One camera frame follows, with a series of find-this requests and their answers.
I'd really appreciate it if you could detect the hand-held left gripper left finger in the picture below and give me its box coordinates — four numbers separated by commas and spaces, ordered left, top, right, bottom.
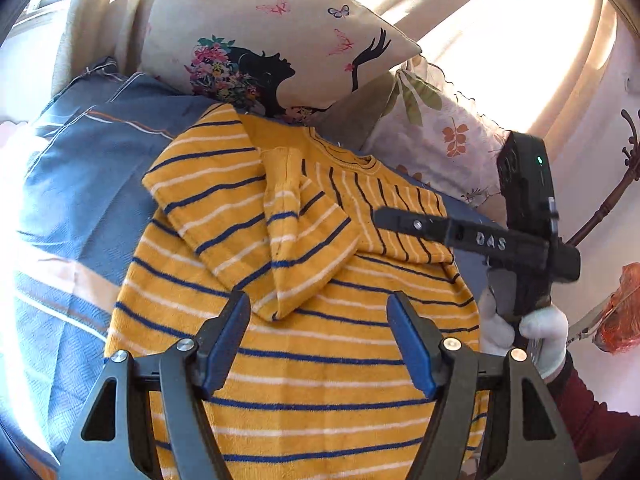
59, 290, 252, 480

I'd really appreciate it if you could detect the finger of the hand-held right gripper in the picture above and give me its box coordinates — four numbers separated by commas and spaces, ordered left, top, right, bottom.
373, 208, 451, 247

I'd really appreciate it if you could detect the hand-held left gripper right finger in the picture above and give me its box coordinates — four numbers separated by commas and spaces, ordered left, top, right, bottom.
386, 291, 583, 480

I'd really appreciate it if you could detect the yellow striped shirt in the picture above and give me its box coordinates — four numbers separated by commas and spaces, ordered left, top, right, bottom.
104, 102, 487, 480

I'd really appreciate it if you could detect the person's right forearm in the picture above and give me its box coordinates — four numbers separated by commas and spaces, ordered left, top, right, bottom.
545, 355, 640, 476

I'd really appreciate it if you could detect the person's right hand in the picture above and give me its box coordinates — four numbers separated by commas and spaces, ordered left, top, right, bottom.
479, 286, 570, 381

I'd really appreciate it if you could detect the leaf print pillow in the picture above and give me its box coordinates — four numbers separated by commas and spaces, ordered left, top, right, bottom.
312, 57, 511, 207

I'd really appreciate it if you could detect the dark wooden coat stand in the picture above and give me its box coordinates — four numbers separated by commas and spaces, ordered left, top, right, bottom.
567, 109, 640, 247

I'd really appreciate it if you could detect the orange plastic bag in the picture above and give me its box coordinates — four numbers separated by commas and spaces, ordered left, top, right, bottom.
595, 262, 640, 353

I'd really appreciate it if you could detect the blue striped bed sheet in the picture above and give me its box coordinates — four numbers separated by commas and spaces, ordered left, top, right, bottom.
12, 57, 493, 476

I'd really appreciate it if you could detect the butterfly print pillow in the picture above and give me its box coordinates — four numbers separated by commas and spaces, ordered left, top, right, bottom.
139, 0, 423, 123

